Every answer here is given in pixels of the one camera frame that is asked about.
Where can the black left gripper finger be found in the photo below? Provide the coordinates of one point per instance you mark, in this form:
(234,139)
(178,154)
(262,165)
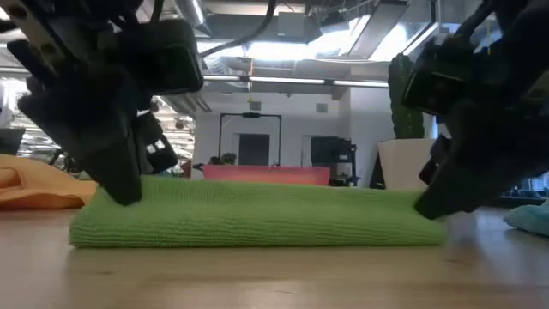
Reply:
(156,150)
(94,129)

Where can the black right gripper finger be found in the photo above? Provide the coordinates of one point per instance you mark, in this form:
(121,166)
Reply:
(493,159)
(435,161)

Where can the red plastic basket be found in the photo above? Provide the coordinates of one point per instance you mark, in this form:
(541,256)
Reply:
(266,175)

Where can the green microfiber towel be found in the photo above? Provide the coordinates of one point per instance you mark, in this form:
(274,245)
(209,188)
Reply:
(257,214)

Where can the large teal microfiber towel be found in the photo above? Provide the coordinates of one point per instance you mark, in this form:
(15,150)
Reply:
(529,219)

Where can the orange microfiber towel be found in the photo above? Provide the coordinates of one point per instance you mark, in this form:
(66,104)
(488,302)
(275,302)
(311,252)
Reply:
(38,189)

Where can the green cactus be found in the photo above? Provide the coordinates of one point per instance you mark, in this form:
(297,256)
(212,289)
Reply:
(403,120)

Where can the black background monitor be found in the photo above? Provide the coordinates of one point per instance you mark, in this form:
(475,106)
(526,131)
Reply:
(10,141)

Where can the black background appliance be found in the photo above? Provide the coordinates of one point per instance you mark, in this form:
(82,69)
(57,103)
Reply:
(330,150)

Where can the grey ceiling unit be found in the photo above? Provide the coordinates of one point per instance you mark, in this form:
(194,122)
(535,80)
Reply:
(291,23)

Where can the black aluminium table frame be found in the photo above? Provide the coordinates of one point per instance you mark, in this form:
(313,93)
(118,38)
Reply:
(523,201)

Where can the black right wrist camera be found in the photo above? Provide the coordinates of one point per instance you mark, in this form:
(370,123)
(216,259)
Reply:
(437,81)

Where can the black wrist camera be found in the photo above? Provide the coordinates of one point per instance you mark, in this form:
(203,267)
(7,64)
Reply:
(437,81)
(163,56)

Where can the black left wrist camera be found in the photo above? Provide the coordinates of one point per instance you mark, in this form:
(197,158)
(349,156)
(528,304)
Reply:
(163,56)

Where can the black background station frame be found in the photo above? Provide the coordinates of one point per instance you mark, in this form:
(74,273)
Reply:
(251,115)

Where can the silver ceiling duct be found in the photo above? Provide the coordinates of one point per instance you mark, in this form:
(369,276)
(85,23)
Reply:
(193,10)

